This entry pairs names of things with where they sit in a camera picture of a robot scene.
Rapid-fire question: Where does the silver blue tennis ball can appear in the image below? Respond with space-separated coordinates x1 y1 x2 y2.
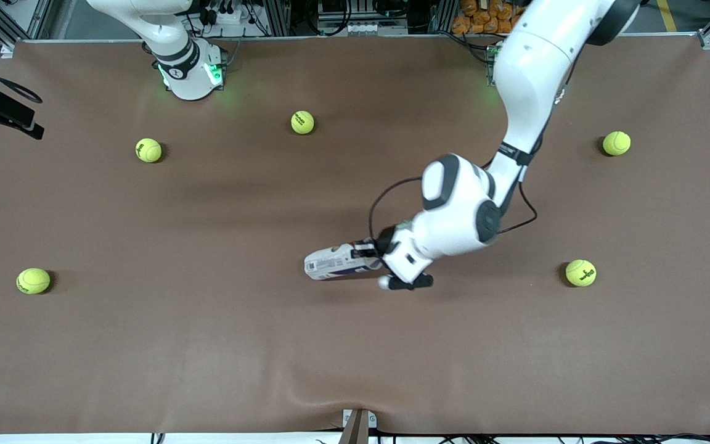
304 244 386 282

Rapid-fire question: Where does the yellow tennis ball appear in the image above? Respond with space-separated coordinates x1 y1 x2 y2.
602 130 632 157
135 138 163 163
290 110 316 135
16 268 51 295

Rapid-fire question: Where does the yellow tennis ball Wilson print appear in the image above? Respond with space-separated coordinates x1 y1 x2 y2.
565 259 597 287

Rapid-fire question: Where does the brown table mat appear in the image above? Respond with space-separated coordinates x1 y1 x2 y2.
0 34 710 435

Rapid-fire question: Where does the white connector strip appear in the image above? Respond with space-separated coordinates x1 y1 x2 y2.
317 18 409 36

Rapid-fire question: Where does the white power strip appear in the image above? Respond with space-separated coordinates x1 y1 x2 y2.
203 5 252 27

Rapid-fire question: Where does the orange packaged goods pile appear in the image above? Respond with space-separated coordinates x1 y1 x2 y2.
452 0 525 35

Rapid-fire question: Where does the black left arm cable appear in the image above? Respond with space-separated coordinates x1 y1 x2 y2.
368 176 539 247

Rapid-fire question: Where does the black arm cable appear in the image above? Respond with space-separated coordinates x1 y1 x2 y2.
368 176 539 247
0 46 43 104

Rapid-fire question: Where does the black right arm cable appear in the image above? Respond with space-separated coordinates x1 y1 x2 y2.
0 46 43 104

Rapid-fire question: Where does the silver metal bracket plate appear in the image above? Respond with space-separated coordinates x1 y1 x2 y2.
341 408 378 429

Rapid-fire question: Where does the brown post bar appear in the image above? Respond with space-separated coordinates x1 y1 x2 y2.
338 410 369 444

